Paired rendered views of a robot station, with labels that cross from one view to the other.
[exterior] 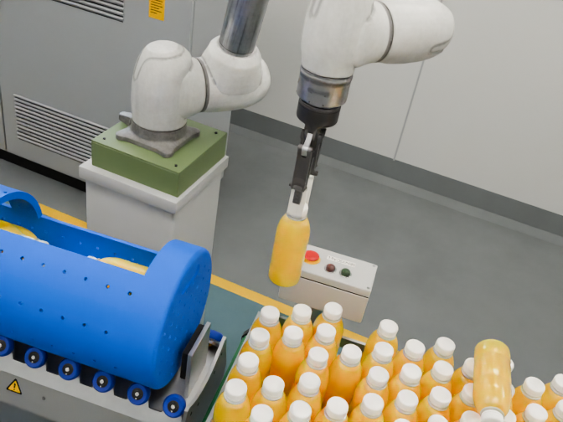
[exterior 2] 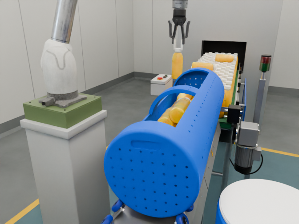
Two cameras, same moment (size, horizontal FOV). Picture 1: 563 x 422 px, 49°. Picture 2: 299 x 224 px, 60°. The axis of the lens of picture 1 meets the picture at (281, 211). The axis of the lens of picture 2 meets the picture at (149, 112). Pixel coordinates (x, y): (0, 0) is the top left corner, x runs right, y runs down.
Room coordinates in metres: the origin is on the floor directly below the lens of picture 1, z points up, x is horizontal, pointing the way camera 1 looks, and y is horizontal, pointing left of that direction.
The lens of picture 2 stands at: (0.93, 1.60, 1.52)
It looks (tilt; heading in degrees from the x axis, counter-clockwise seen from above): 21 degrees down; 279
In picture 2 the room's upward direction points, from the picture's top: straight up
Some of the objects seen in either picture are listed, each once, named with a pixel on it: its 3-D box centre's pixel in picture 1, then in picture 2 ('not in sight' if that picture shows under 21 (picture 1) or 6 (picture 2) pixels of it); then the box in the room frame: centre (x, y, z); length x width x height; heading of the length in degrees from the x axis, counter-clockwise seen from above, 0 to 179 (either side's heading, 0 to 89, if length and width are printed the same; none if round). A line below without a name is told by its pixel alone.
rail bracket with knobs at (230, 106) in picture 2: not in sight; (232, 114); (0.66, 0.11, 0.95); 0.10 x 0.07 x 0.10; 170
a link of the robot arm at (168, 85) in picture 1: (165, 82); (59, 68); (1.59, 0.38, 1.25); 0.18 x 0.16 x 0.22; 124
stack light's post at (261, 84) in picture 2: not in sight; (251, 151); (0.45, -0.20, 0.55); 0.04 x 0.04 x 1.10; 80
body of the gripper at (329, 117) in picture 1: (315, 122); (179, 17); (1.01, -0.03, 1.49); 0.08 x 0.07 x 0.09; 170
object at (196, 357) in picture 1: (193, 358); not in sight; (0.87, 0.12, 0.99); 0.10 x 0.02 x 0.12; 170
